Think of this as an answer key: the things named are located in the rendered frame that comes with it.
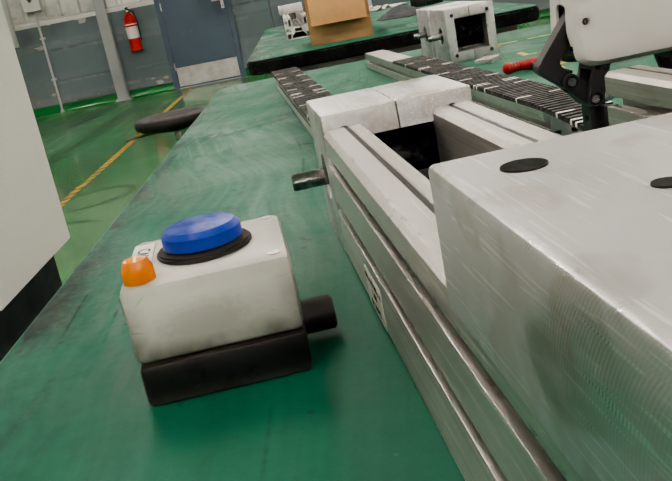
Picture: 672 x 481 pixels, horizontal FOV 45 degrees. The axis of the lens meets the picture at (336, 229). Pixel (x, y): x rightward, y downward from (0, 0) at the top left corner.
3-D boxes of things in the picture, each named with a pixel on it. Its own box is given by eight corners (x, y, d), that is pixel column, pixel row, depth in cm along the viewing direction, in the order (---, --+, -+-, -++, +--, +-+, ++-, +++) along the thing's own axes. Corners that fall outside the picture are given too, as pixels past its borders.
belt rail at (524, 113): (367, 67, 168) (364, 53, 167) (386, 64, 168) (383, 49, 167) (546, 141, 76) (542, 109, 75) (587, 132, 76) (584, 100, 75)
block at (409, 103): (299, 228, 63) (273, 107, 61) (453, 194, 64) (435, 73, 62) (311, 263, 55) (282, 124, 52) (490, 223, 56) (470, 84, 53)
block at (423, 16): (411, 59, 168) (404, 11, 165) (465, 48, 168) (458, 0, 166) (422, 62, 158) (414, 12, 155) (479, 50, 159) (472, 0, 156)
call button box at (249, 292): (160, 343, 46) (132, 238, 44) (328, 304, 47) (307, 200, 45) (149, 409, 39) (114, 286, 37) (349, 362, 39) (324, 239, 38)
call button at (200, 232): (170, 256, 43) (161, 220, 42) (245, 239, 43) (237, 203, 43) (166, 280, 39) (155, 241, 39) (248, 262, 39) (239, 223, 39)
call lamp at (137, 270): (125, 278, 39) (119, 255, 38) (157, 271, 39) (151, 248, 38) (122, 289, 37) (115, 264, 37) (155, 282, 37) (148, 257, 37)
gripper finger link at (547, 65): (601, -27, 59) (636, 38, 61) (512, 36, 59) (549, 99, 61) (608, -27, 58) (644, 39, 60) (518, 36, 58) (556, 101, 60)
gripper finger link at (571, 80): (590, 64, 62) (599, 150, 64) (550, 72, 62) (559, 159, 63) (609, 67, 59) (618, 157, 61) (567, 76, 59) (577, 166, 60)
